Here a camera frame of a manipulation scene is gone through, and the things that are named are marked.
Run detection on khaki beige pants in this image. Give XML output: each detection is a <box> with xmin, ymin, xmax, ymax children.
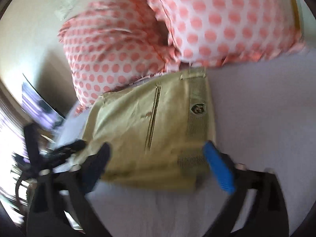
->
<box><xmin>72</xmin><ymin>68</ymin><xmax>216</xmax><ymax>190</ymax></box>

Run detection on lavender textured bed sheet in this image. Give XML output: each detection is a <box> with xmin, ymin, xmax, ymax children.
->
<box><xmin>54</xmin><ymin>46</ymin><xmax>316</xmax><ymax>237</ymax></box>

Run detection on dark framed window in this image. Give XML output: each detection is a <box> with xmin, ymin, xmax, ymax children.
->
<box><xmin>0</xmin><ymin>73</ymin><xmax>68</xmax><ymax>134</ymax></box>

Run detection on pink polka dot pillow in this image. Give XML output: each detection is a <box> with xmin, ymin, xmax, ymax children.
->
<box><xmin>58</xmin><ymin>0</ymin><xmax>177</xmax><ymax>114</ymax></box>
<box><xmin>147</xmin><ymin>0</ymin><xmax>304</xmax><ymax>67</ymax></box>

